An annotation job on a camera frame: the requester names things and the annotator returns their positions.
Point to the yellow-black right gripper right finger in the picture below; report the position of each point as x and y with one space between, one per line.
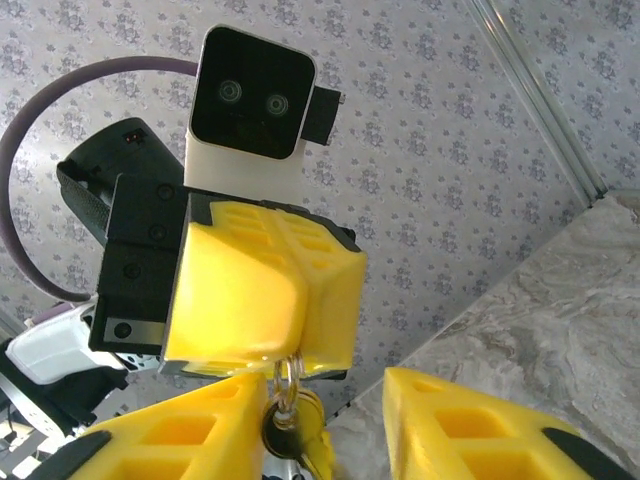
425 450

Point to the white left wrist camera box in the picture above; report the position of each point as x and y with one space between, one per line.
250 100

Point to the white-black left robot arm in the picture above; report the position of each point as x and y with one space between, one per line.
50 345

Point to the aluminium frame corner post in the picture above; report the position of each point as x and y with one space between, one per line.
536 85

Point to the yellow-headed key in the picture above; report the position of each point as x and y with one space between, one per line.
322 450

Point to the black-headed key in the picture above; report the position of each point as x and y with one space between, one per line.
280 442

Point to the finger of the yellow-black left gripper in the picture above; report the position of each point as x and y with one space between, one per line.
335 300
235 300

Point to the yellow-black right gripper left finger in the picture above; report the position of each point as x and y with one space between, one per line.
230 400

